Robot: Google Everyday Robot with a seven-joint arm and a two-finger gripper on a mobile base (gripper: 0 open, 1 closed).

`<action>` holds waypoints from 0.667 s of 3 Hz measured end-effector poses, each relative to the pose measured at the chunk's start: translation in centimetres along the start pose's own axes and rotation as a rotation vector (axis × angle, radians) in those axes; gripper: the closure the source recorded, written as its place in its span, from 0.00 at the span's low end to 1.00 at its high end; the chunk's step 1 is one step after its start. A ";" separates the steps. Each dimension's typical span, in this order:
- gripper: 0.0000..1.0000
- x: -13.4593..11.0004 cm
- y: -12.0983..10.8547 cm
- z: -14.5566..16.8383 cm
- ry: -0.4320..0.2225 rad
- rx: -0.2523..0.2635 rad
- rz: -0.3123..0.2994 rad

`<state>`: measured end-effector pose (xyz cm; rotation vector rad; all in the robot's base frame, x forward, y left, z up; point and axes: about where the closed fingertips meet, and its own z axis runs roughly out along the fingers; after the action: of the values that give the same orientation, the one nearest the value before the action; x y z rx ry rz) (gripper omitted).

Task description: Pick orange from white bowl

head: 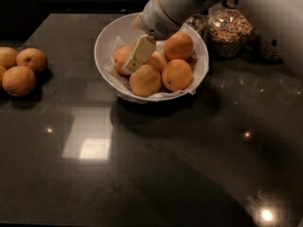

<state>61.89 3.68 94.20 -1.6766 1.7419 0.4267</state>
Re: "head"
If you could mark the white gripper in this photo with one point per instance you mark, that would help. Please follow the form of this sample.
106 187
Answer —
156 17

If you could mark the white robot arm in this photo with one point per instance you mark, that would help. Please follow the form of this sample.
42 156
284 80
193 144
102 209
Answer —
279 22

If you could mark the white bowl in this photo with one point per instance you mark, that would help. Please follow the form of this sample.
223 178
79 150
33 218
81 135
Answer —
107 44

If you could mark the left glass jar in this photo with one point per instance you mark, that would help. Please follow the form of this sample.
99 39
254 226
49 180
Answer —
198 23

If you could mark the white paper liner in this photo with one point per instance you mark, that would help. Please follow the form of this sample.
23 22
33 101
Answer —
195 63

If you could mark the middle glass jar of cereal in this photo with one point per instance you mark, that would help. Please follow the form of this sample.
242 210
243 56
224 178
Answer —
228 32

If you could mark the edge orange on table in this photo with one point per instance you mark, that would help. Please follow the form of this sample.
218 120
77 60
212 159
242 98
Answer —
3 70

